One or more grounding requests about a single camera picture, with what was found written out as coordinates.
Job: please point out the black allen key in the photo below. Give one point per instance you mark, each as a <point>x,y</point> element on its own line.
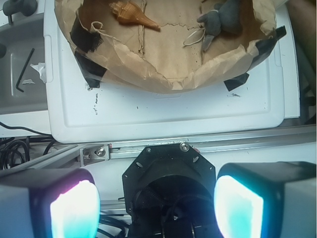
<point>23,70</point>

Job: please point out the black tape strip right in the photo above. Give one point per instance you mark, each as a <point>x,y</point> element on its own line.
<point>236,82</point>

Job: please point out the beige rubber band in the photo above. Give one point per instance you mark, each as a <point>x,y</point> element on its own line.
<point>195,37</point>

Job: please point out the black tape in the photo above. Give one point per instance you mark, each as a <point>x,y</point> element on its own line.
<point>265,47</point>
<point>84,39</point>

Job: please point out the black tape strip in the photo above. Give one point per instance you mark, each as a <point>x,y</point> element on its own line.
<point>236,82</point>
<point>92,72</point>

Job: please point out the brown paper lining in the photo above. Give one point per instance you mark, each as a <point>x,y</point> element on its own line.
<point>157,61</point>

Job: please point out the metal corner bracket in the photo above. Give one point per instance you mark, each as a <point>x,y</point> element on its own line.
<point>94,153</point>

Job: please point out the black tape upper right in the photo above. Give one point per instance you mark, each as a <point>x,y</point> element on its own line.
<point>265,47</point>

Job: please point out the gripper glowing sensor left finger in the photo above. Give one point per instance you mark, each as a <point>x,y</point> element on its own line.
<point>48,203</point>

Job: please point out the grey plush mouse toy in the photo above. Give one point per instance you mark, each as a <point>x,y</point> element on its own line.
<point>224,17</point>

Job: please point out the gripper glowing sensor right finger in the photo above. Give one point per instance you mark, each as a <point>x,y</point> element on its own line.
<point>267,200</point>

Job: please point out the orange spiral conch shell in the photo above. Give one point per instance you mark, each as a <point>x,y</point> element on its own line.
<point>130,13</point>

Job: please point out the grey plastic tray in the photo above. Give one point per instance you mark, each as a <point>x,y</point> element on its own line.
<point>16,41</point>

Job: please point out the white paper scrap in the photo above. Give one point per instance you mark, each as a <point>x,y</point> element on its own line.
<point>40,68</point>

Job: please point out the aluminium extrusion rail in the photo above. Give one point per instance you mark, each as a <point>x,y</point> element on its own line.
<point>293,143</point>

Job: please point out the black tape strip left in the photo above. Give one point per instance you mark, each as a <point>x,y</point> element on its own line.
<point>92,72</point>

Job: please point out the white plastic bin lid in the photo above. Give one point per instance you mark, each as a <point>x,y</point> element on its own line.
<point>113,112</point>

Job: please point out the black tape upper left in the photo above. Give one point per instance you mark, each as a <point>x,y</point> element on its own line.
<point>84,39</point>

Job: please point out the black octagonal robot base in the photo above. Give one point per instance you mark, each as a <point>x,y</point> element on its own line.
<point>168,192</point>

